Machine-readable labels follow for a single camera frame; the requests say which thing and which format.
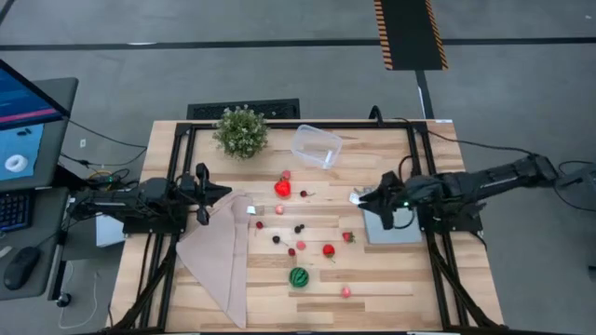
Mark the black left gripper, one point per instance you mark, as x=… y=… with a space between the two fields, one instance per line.
x=203 y=173

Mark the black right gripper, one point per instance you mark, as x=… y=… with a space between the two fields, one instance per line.
x=396 y=200

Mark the red toy bell pepper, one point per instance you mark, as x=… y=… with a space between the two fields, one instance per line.
x=282 y=188

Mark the small pink toy fruit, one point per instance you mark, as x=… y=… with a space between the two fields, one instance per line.
x=279 y=209
x=301 y=245
x=286 y=174
x=346 y=292

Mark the red toy cherry with stem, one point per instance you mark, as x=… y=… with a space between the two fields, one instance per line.
x=303 y=193

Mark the dark toy cherry with stem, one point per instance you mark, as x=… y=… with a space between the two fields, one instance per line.
x=276 y=239

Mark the dark red toy cherry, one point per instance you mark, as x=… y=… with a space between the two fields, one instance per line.
x=291 y=252

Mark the green toy watermelon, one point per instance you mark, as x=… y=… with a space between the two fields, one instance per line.
x=299 y=277

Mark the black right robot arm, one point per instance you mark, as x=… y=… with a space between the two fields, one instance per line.
x=489 y=181

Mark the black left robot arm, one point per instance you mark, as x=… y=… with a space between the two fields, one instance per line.
x=116 y=202

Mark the clear plastic tupperware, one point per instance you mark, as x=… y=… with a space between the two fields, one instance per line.
x=316 y=144

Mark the white tag of grey cloth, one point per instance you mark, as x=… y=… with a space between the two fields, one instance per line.
x=355 y=198

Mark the white tag of pink cloth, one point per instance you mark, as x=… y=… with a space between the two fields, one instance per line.
x=251 y=210

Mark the grey cloth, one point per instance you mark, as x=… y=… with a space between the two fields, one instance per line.
x=400 y=235

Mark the potted green plant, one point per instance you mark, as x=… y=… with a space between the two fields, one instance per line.
x=240 y=132

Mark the pink cloth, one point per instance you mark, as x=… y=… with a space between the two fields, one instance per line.
x=219 y=251

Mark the black floor grille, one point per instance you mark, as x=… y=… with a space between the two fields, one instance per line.
x=242 y=110

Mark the white control box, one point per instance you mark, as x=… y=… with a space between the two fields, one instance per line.
x=109 y=230

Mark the black mat with striped edges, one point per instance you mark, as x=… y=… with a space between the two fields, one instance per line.
x=410 y=32

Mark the grey desk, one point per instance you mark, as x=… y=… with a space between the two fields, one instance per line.
x=42 y=223

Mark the black keyboard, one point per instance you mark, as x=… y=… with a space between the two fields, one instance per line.
x=14 y=210

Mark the computer monitor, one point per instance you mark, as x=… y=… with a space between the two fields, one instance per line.
x=23 y=116

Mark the black computer mouse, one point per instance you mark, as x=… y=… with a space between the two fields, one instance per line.
x=21 y=267

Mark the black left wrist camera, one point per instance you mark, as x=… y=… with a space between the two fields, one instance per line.
x=187 y=182

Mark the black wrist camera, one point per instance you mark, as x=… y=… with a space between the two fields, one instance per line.
x=187 y=182
x=414 y=186

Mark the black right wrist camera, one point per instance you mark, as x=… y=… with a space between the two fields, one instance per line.
x=414 y=186

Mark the black aluminium table frame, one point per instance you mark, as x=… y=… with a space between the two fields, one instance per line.
x=298 y=125

